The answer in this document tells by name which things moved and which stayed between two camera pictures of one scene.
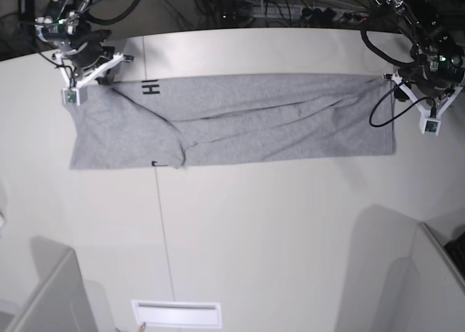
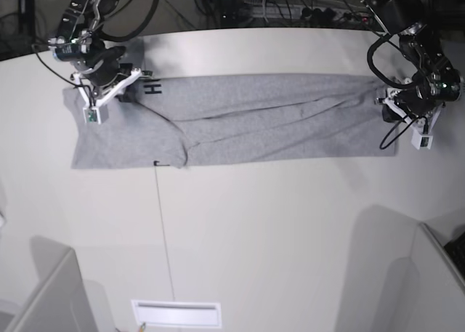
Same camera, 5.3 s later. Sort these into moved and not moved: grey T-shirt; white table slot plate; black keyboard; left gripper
Moved: left gripper
Not moved: grey T-shirt; black keyboard; white table slot plate
